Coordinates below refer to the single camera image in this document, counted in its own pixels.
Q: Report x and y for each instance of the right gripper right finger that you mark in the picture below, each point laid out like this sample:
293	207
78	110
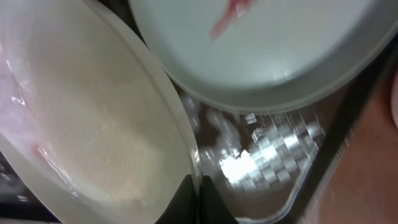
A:
212	207

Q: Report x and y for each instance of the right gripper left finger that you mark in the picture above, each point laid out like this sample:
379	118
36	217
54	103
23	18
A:
182	207

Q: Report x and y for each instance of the cream plate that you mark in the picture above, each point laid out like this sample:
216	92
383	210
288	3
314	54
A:
89	119

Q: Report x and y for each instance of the white pinkish plate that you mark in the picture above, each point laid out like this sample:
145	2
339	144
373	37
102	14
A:
394	100

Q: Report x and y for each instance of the pale green plate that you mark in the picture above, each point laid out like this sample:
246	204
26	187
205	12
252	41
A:
265	55

